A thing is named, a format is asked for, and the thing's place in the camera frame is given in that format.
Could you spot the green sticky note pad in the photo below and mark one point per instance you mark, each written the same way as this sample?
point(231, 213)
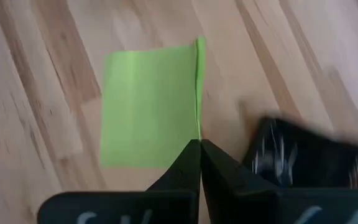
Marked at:
point(148, 105)

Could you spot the black mesh desk organizer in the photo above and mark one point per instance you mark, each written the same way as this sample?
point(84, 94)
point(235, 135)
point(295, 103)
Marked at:
point(315, 158)

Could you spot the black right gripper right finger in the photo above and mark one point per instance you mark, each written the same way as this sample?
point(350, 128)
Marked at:
point(228, 186)

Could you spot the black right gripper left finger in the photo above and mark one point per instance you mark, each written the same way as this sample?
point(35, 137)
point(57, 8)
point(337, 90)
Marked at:
point(191, 168)

